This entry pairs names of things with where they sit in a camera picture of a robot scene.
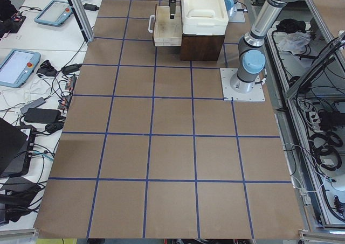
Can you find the wooden drawer with white handle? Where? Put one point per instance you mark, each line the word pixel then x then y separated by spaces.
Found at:
pixel 166 31

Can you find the white plastic tray box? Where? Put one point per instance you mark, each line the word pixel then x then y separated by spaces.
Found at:
pixel 204 17

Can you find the dark brown wooden cabinet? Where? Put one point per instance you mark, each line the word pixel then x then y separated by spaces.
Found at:
pixel 201 48

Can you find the blue teach pendant far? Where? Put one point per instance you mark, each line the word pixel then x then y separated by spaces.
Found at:
pixel 54 14

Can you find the blue teach pendant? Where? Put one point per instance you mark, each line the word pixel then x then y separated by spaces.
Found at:
pixel 54 14
pixel 18 66

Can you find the blue teach pendant near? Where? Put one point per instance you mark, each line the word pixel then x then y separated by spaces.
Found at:
pixel 18 66

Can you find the black power adapter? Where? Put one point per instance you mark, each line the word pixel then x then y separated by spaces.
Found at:
pixel 44 116

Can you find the black laptop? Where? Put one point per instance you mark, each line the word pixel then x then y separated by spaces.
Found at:
pixel 16 146

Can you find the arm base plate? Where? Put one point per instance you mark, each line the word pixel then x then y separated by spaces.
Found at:
pixel 236 90
pixel 236 16

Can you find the aluminium frame post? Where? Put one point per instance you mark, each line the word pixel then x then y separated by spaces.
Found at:
pixel 82 20

